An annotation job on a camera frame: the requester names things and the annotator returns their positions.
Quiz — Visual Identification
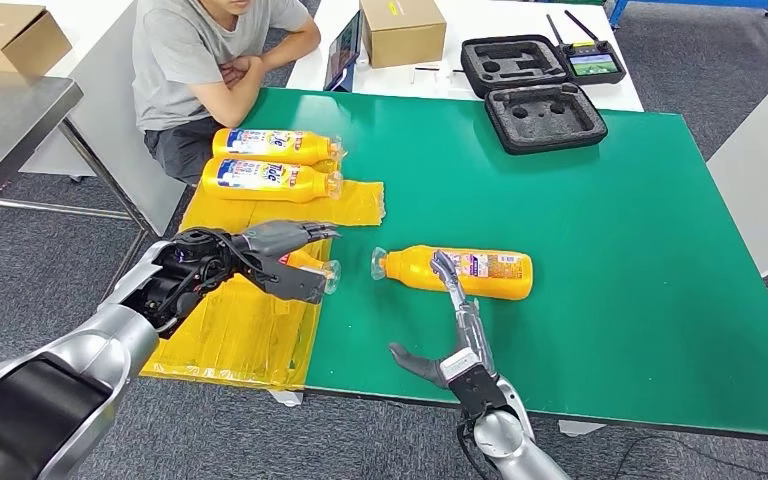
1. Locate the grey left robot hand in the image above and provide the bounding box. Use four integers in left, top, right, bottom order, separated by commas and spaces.
232, 220, 343, 261

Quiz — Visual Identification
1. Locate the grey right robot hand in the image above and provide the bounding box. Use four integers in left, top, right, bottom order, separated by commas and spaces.
389, 250, 497, 391

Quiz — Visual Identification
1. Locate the orange detergent bottle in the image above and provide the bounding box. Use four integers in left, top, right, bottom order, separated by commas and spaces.
277, 248, 343, 296
369, 245, 535, 302
211, 127, 347, 167
199, 156, 346, 205

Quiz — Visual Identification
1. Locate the yellow plastic sheet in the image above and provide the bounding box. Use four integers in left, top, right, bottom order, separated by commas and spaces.
140, 158, 387, 392

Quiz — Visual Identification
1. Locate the dark tablet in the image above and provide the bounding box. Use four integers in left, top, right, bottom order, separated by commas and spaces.
322, 9, 363, 93

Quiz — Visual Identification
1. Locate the seated person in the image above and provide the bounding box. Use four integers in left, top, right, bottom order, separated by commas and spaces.
132, 0, 322, 187

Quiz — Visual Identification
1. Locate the open black foam case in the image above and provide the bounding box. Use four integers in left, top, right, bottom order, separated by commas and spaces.
459, 34, 609, 157

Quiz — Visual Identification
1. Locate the small clear plastic item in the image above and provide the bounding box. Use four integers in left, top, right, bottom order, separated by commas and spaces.
409, 64, 465, 87

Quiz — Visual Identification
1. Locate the cardboard box with yellow label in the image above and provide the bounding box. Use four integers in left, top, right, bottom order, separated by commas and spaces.
359, 0, 448, 70

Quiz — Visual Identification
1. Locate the black remote controller with screen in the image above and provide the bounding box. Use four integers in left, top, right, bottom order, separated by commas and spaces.
545, 9, 627, 87

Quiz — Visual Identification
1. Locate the steel table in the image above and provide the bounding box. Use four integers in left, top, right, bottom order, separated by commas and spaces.
0, 68, 168, 389

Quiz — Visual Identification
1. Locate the long white table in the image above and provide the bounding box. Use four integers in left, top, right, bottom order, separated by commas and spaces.
284, 0, 645, 114

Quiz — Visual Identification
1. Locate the plain cardboard box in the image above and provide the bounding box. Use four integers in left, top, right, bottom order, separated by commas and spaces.
0, 2, 73, 77

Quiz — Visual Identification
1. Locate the blue metal rack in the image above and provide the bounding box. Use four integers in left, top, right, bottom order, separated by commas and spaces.
607, 0, 768, 31

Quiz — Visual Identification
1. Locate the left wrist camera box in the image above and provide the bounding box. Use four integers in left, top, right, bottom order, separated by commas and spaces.
243, 253, 330, 306

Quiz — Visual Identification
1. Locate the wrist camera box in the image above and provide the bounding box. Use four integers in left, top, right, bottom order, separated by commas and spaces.
440, 349, 510, 419
243, 253, 330, 306

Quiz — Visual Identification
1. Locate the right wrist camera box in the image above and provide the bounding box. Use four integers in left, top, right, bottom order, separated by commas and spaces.
440, 349, 510, 419

